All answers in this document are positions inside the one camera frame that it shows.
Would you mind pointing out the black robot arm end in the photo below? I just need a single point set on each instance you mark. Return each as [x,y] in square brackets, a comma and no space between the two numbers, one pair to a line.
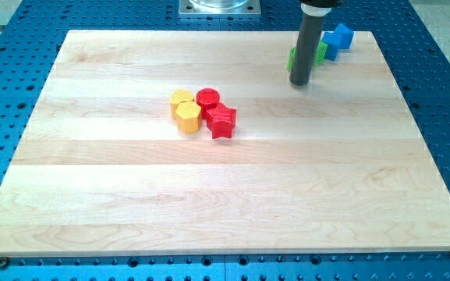
[323,3]

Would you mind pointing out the blue triangle block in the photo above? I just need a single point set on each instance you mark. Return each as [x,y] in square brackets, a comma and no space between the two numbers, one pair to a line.
[333,42]

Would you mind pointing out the red star block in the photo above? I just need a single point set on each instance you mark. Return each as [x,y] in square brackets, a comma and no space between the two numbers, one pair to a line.
[221,120]

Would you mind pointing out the yellow hexagon block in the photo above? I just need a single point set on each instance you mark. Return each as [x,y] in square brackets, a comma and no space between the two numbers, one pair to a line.
[188,117]

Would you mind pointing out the red cylinder block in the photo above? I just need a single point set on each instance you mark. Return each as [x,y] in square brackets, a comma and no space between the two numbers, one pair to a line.
[207,99]

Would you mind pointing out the yellow round block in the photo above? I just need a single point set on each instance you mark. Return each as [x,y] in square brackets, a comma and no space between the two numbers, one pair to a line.
[178,96]

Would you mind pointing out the wooden board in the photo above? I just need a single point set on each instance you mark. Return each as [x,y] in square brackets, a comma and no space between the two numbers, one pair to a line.
[102,168]

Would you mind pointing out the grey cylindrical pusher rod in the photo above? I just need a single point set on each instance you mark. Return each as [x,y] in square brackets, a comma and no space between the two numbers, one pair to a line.
[307,43]

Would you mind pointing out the green block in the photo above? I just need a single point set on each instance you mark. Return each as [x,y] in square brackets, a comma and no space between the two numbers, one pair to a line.
[319,57]

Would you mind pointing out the blue cube block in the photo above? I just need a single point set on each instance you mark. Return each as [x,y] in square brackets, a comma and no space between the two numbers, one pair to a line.
[346,35]

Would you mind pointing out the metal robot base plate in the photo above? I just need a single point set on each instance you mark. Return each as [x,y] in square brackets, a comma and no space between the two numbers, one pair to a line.
[219,7]

